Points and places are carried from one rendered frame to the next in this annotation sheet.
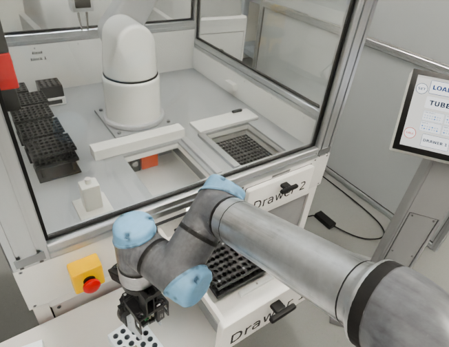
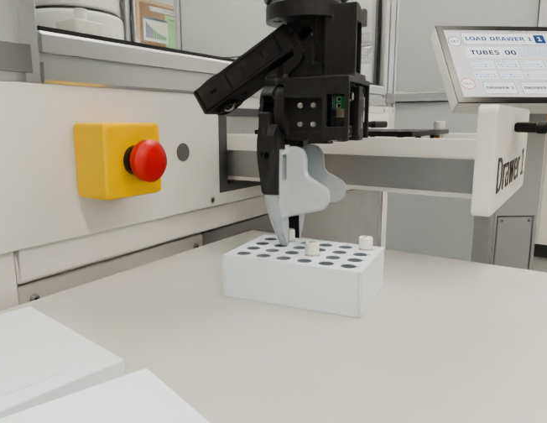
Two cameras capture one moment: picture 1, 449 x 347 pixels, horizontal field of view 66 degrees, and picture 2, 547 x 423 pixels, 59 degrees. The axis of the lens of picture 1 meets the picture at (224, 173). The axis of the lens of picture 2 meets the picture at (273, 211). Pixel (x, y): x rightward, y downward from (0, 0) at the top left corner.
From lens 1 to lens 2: 0.77 m
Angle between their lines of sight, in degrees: 32
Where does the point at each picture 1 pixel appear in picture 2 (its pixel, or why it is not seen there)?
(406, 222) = (498, 235)
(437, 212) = (528, 204)
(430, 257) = not seen: hidden behind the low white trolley
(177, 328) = not seen: hidden behind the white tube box
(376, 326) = not seen: outside the picture
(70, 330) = (101, 301)
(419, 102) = (459, 54)
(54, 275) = (42, 149)
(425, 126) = (480, 74)
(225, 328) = (499, 108)
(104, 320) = (179, 280)
